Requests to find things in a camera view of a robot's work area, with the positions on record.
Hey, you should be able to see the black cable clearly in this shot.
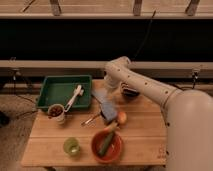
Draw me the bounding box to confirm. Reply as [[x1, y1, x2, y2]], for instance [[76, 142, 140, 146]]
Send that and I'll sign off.
[[133, 10, 157, 61]]

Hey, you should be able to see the orange bowl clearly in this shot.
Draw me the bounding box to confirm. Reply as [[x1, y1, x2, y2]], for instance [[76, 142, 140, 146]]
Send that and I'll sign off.
[[91, 131, 123, 164]]

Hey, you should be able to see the orange-yellow apple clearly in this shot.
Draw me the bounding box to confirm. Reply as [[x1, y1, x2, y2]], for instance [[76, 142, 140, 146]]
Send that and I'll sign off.
[[116, 111, 127, 125]]

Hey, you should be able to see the blue sponge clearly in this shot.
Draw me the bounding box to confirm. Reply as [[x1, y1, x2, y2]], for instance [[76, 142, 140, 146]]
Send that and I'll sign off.
[[101, 102, 117, 122]]

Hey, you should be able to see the white cup with brown contents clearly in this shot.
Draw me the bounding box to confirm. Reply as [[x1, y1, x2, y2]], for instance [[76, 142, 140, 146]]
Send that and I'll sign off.
[[47, 104, 65, 124]]

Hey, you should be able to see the blue-grey towel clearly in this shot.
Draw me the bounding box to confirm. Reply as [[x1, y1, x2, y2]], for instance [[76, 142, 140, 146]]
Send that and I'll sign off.
[[92, 89, 108, 104]]

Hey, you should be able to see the wooden table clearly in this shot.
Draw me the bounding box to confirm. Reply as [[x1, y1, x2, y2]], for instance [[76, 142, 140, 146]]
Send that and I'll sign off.
[[21, 78, 168, 167]]

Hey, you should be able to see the dark bowl with striped contents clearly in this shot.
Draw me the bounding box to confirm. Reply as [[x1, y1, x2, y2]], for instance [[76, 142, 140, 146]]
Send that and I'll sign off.
[[120, 82, 140, 97]]

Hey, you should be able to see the green plastic tray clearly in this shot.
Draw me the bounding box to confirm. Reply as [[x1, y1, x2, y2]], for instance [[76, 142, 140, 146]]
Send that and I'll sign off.
[[36, 75, 92, 111]]

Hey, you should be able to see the white plastic spatula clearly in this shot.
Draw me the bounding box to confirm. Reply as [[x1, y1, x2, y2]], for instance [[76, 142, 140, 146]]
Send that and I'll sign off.
[[65, 85, 84, 112]]

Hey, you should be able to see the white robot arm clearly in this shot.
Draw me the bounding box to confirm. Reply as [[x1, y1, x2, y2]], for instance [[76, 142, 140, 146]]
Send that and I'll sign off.
[[105, 57, 213, 171]]

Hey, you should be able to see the green plastic cup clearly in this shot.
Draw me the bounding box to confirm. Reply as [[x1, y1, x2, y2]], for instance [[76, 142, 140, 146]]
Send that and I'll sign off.
[[63, 137, 80, 156]]

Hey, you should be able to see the green cucumber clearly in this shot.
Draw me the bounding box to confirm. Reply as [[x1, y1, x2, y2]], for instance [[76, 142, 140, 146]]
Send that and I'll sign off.
[[98, 132, 115, 157]]

